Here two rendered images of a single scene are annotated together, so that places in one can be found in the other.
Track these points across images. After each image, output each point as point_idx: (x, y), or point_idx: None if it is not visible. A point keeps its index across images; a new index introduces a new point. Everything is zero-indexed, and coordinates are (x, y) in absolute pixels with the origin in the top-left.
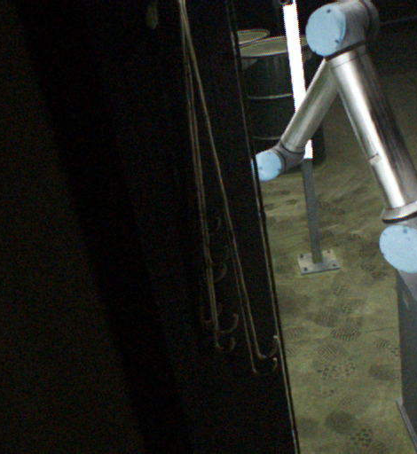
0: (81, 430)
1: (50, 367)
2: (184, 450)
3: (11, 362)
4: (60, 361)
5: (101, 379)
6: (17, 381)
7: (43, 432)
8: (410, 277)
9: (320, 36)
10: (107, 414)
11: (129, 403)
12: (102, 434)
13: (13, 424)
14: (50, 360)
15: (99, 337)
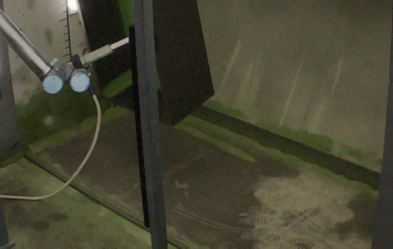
0: (38, 35)
1: (38, 9)
2: (15, 57)
3: (47, 2)
4: (35, 9)
5: (27, 20)
6: (48, 9)
7: (48, 30)
8: None
9: None
10: (30, 33)
11: (24, 32)
12: (34, 39)
13: (54, 23)
14: (38, 7)
15: (24, 6)
